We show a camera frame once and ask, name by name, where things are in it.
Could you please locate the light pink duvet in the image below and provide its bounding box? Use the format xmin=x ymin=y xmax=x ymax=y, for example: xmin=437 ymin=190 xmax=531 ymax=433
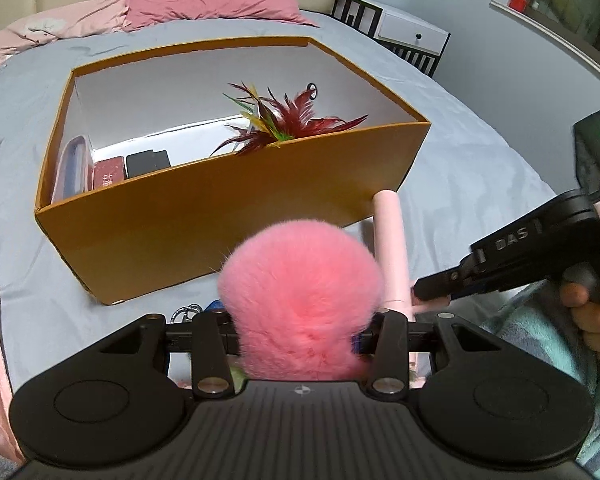
xmin=0 ymin=0 xmax=128 ymax=65

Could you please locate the white black bedside cabinet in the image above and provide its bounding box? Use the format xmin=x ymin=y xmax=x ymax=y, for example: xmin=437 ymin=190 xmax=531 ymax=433
xmin=330 ymin=0 xmax=451 ymax=78

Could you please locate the clear blue plastic case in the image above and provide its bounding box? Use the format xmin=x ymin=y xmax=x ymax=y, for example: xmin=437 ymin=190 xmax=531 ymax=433
xmin=52 ymin=136 xmax=94 ymax=204

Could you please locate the pink cylindrical tube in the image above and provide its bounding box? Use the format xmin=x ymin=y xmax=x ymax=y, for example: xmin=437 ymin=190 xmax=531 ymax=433
xmin=373 ymin=190 xmax=415 ymax=322

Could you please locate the pink fluffy pompom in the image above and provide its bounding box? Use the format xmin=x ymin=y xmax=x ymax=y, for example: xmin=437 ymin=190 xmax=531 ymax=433
xmin=218 ymin=220 xmax=384 ymax=380

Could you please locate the orange cardboard storage box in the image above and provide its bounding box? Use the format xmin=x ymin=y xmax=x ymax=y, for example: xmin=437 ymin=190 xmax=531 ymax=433
xmin=34 ymin=36 xmax=430 ymax=304

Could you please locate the black flat box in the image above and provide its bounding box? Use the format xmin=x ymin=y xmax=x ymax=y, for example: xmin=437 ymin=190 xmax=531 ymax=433
xmin=125 ymin=150 xmax=171 ymax=179

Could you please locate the red feather toy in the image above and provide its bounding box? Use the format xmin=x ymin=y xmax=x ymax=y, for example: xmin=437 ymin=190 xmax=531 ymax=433
xmin=212 ymin=82 xmax=367 ymax=155

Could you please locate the teal grey striped fleece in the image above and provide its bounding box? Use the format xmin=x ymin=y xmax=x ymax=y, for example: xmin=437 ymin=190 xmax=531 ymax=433
xmin=481 ymin=282 xmax=600 ymax=479

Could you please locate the grey bed sheet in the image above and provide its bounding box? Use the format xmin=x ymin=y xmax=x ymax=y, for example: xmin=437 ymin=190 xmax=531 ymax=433
xmin=0 ymin=14 xmax=553 ymax=387

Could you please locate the metal keychain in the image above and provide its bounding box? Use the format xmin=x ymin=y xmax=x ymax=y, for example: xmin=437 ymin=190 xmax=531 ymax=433
xmin=170 ymin=304 xmax=204 ymax=324

